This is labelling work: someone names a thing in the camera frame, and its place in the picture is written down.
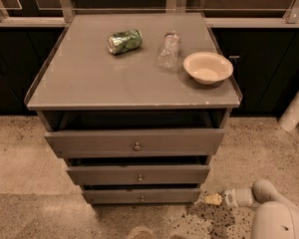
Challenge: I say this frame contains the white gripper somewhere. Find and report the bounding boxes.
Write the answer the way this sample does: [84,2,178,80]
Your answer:
[203,187,257,208]

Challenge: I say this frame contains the grey bottom drawer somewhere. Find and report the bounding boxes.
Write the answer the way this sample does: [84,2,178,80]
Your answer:
[83,184,200,205]

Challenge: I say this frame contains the grey drawer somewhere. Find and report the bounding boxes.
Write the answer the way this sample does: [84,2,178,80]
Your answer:
[67,164,209,185]
[45,128,224,158]
[83,184,200,205]

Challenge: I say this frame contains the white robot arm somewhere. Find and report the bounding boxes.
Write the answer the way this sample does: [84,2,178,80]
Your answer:
[203,179,299,239]

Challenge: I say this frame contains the grey top drawer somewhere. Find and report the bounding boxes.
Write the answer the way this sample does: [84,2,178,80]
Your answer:
[45,128,224,158]

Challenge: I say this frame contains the grey middle drawer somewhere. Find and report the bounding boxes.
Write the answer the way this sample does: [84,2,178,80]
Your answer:
[67,164,209,185]

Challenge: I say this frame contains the grey drawer cabinet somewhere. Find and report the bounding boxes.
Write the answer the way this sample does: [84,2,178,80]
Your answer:
[25,14,241,191]

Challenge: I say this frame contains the white paper bowl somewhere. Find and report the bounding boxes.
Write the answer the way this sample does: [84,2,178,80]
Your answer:
[183,52,233,85]

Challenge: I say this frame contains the clear plastic bottle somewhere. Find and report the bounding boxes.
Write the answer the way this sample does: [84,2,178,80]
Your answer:
[155,32,180,70]

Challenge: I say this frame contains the crushed green soda can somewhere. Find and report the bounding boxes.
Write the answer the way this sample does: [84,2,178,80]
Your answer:
[108,29,143,55]

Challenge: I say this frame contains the white cylindrical post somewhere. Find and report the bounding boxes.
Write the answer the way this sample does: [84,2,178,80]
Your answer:
[278,91,299,131]

